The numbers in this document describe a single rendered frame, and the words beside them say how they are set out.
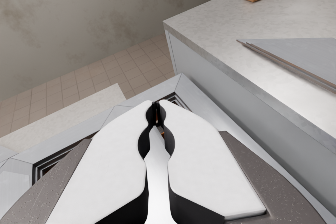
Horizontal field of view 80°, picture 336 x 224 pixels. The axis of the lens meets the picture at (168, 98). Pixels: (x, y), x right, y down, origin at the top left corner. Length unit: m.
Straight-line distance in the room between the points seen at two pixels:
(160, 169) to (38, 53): 2.65
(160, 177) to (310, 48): 0.56
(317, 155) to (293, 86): 0.17
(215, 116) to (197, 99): 0.11
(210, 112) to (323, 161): 0.36
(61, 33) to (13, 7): 0.52
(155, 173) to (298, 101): 0.43
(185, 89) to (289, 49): 0.40
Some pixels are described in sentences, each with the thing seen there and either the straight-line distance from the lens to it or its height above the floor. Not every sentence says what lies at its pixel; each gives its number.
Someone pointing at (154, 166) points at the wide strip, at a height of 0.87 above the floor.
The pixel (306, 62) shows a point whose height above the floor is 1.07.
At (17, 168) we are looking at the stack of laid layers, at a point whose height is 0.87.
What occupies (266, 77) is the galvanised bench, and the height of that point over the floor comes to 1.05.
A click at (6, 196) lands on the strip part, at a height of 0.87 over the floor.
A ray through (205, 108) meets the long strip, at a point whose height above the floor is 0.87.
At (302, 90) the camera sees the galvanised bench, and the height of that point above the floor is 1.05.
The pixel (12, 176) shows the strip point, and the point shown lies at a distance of 0.95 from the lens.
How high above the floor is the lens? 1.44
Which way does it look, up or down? 43 degrees down
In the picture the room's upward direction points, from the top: 16 degrees counter-clockwise
